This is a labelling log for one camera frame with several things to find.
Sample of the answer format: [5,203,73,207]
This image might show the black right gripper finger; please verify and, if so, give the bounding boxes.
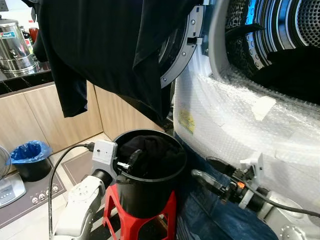
[205,156,240,177]
[192,168,232,199]

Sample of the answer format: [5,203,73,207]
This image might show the black garment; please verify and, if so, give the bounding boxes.
[119,134,184,179]

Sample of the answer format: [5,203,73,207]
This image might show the black t-shirt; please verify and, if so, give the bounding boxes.
[32,0,212,127]

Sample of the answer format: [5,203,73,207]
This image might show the white washing machine in bubble wrap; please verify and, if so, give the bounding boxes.
[172,0,320,217]

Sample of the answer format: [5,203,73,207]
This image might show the black plastic bucket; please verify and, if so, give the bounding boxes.
[112,128,189,219]

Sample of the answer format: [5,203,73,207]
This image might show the blue denim jeans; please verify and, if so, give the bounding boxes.
[175,139,279,240]

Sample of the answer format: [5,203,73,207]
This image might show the red plastic stool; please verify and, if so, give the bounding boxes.
[102,183,177,240]

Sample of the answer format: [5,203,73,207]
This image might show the yellow washer sticker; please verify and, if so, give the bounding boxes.
[178,107,196,135]

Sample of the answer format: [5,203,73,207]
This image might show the white tape patch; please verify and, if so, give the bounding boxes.
[252,95,277,122]

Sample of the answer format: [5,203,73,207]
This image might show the black bin with blue liner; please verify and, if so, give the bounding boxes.
[10,140,53,182]

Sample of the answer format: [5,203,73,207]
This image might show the grey floor mat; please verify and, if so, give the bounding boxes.
[0,150,97,229]

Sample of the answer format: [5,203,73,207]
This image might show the wooden cabinet with black counter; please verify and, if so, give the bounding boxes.
[0,69,167,154]

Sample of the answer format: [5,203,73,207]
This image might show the round grey washer door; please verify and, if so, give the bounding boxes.
[159,4,207,90]

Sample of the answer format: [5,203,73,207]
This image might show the white floor scale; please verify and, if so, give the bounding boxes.
[0,172,27,209]

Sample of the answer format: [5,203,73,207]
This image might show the black clothing pile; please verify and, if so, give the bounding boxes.
[252,46,320,105]

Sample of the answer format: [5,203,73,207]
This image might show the grey fan grille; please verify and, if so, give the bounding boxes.
[0,144,12,181]

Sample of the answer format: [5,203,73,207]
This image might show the stainless steel urn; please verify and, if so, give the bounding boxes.
[0,17,39,77]

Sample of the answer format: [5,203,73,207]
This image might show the red bottle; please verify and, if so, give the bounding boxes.
[27,20,40,47]

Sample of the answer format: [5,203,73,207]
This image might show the perforated steel washer drum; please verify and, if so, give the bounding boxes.
[223,0,320,91]

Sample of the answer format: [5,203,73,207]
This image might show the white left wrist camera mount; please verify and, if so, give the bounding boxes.
[91,139,119,181]

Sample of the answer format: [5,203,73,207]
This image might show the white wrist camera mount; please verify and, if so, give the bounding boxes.
[91,139,119,181]
[238,152,265,210]

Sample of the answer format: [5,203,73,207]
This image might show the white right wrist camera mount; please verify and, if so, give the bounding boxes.
[238,152,265,210]

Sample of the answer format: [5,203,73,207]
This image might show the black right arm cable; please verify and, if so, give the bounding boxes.
[244,182,320,219]

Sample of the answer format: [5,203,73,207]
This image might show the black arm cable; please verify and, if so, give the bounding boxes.
[48,143,97,237]
[244,182,320,219]

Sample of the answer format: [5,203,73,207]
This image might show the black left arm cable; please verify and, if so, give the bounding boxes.
[48,143,97,237]

